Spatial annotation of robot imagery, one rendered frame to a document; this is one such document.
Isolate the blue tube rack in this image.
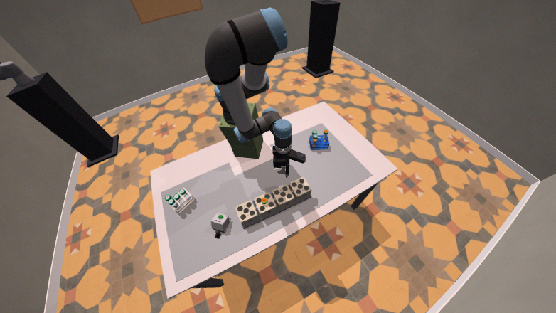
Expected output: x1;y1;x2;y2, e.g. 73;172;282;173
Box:
309;135;329;150

